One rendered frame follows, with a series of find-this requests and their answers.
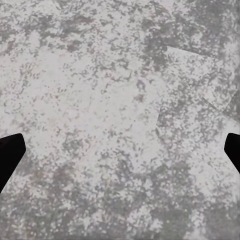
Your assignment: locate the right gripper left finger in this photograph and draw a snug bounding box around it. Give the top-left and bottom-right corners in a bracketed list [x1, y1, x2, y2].
[0, 133, 26, 193]

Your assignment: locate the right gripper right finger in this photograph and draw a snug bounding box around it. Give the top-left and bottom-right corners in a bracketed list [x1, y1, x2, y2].
[224, 132, 240, 173]

